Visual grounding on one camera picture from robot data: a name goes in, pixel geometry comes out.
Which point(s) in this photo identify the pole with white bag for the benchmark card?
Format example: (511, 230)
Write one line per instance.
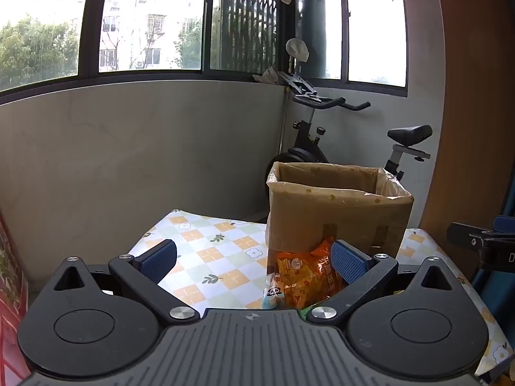
(297, 48)

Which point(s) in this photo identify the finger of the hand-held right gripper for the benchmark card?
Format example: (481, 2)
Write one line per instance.
(506, 224)
(466, 233)

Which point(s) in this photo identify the orange snack bag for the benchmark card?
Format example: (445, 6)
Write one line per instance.
(305, 277)

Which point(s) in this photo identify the dark window frame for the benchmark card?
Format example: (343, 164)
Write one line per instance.
(205, 74)

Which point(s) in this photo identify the perforated metal screen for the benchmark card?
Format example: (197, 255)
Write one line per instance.
(247, 20)

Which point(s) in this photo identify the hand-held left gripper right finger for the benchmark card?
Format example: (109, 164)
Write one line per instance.
(350, 265)

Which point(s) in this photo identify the green snack packet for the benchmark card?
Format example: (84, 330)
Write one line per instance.
(308, 309)

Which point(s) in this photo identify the brown cardboard box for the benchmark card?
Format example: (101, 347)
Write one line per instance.
(305, 217)

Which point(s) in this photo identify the small white snack packet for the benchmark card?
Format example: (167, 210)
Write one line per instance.
(273, 293)

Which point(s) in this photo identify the checked floral tablecloth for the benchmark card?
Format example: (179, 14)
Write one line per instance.
(217, 249)

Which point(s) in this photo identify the wooden door panel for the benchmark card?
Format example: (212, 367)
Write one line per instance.
(474, 88)

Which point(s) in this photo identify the dark green pillar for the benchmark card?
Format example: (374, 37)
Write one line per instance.
(324, 20)

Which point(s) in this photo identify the crumpled paper bag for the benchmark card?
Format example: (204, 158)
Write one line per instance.
(267, 76)

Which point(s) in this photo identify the black exercise bike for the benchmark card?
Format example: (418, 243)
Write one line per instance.
(305, 148)

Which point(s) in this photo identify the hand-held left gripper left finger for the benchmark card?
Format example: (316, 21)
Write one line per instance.
(159, 259)

